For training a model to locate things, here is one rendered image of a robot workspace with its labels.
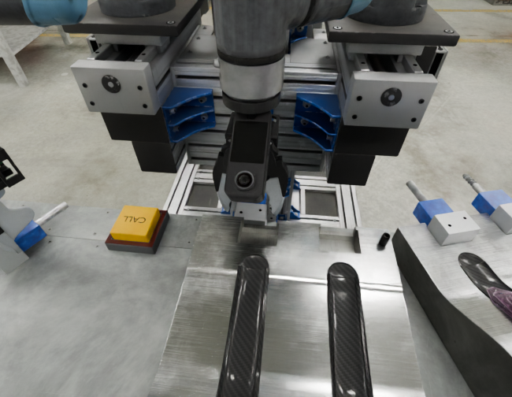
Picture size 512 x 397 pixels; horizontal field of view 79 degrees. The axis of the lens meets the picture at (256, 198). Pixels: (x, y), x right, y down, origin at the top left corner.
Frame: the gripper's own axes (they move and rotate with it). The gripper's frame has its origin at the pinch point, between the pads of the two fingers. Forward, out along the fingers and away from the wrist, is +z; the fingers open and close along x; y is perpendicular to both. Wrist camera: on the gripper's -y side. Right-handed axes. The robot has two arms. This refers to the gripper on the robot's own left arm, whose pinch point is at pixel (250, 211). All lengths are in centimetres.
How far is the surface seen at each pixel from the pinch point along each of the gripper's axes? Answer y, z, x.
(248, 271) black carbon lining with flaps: -13.2, -3.9, -1.3
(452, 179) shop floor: 112, 84, -104
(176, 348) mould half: -22.9, -3.6, 5.1
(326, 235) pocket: -5.5, -2.5, -11.5
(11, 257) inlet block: -11.0, 2.4, 35.4
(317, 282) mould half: -13.9, -4.1, -9.7
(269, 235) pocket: -5.6, -1.6, -3.5
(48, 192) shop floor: 76, 85, 124
